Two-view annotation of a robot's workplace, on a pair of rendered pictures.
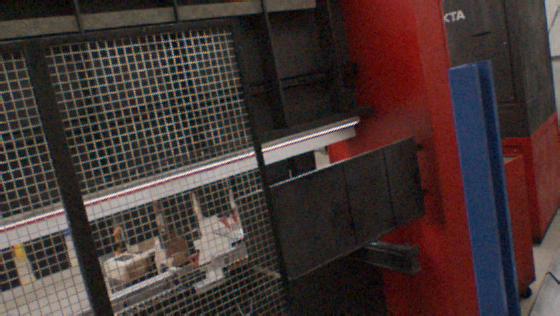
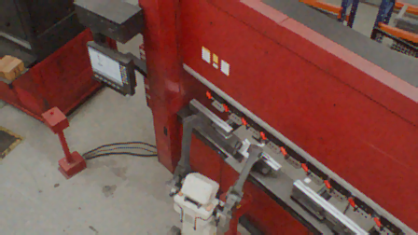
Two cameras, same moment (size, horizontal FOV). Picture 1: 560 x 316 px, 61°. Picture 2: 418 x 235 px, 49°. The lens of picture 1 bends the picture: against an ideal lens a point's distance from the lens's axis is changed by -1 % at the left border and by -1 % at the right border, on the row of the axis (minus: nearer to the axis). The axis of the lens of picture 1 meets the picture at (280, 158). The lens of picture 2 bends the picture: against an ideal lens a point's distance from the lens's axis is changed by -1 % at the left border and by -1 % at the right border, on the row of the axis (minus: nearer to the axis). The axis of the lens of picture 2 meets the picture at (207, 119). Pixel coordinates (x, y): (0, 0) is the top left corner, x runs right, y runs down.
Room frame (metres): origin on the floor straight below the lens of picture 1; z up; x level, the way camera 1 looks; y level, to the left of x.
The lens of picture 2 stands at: (3.20, 2.55, 3.89)
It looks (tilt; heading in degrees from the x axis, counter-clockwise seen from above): 47 degrees down; 263
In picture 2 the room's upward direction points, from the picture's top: straight up
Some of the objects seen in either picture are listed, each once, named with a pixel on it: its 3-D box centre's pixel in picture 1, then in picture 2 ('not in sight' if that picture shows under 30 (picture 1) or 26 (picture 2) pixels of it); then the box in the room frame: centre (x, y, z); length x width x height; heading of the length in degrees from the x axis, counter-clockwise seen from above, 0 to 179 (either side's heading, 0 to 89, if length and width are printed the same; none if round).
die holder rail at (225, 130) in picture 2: not in sight; (210, 118); (2.82, -0.22, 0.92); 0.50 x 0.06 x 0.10; 125
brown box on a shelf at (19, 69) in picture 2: not in sight; (6, 66); (4.69, -1.03, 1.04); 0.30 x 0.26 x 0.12; 140
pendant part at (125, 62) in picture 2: not in sight; (114, 66); (3.61, -0.44, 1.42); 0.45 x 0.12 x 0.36; 137
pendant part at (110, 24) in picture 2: not in sight; (115, 48); (3.58, -0.54, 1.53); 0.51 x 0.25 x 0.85; 137
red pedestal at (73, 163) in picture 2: not in sight; (63, 142); (4.25, -0.55, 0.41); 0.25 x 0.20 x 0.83; 35
